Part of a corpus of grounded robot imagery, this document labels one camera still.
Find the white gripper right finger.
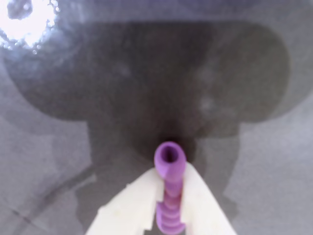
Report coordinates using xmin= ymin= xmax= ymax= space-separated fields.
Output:
xmin=180 ymin=162 xmax=237 ymax=235

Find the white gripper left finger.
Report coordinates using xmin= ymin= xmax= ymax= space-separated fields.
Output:
xmin=85 ymin=168 xmax=164 ymax=235

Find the purple pen grip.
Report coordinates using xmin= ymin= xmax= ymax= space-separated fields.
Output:
xmin=154 ymin=141 xmax=188 ymax=235

